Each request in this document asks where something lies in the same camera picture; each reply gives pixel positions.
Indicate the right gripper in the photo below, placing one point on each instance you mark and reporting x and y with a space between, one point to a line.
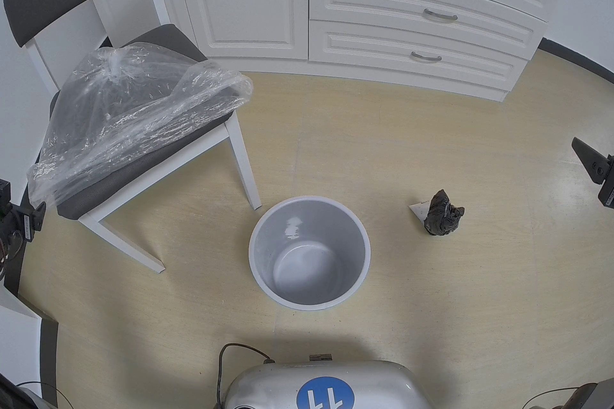
611 167

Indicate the black plastic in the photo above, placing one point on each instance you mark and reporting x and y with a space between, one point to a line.
441 215

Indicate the white paper scrap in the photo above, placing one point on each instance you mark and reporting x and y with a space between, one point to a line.
418 208

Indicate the clear plastic bag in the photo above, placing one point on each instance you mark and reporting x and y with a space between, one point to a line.
120 110

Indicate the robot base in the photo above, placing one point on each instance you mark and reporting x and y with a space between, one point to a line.
326 383

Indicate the white trash bin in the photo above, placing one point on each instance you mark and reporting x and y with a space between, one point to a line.
312 273

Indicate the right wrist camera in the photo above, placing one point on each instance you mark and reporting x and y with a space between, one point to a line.
608 196

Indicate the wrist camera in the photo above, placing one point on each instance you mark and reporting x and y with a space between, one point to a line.
28 225
608 196

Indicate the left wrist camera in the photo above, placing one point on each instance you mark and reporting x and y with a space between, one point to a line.
28 225

